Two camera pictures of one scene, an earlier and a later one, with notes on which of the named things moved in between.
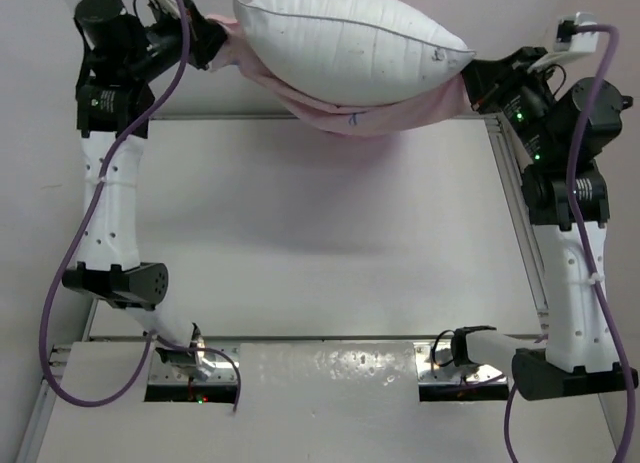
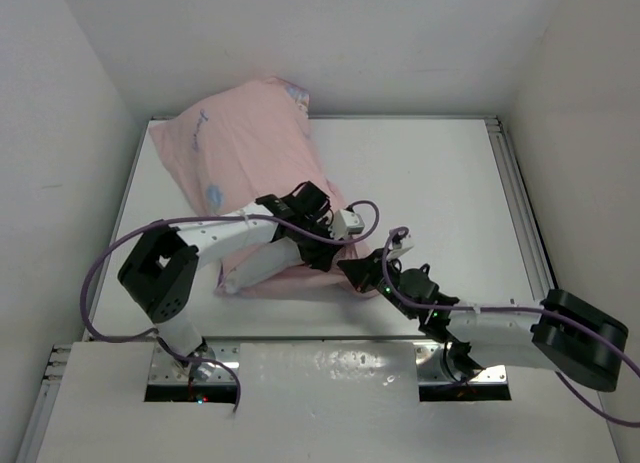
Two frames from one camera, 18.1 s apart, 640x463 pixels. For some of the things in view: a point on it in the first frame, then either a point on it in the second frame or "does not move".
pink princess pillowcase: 449,98 → 250,139
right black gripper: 485,77 → 362,272
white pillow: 344,47 → 252,262
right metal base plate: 435,366 does not move
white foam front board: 307,401 does not move
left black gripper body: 159,49 → 313,247
